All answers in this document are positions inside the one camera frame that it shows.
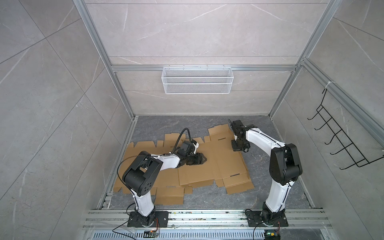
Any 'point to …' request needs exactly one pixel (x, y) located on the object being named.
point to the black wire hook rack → (357, 159)
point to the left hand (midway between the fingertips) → (204, 157)
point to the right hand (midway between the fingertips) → (238, 147)
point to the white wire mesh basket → (197, 80)
